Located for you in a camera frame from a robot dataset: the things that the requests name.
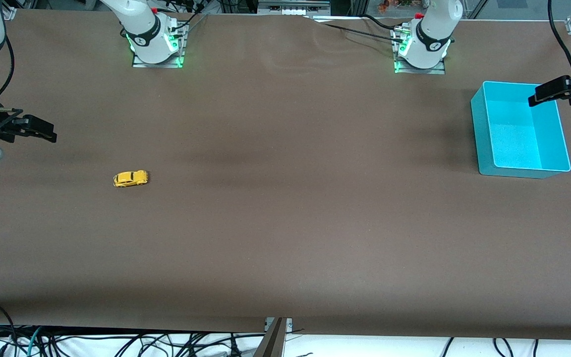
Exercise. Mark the yellow beetle toy car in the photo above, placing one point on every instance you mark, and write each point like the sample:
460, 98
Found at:
129, 178

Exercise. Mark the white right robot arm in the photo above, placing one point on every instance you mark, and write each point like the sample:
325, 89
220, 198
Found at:
146, 39

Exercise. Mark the teal plastic bin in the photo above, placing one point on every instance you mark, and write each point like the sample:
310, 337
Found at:
513, 144

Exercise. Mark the brown table cover sheet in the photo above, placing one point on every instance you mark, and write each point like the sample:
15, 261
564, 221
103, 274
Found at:
285, 198

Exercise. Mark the white power strip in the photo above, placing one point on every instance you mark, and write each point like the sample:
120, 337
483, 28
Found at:
293, 10

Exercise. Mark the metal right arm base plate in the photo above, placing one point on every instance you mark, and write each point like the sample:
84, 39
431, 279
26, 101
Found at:
159, 65

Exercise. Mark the silver metal table bracket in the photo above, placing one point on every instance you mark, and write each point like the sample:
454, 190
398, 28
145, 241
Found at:
289, 324

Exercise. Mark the grey camera stand post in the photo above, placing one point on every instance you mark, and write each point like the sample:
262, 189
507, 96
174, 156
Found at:
273, 344

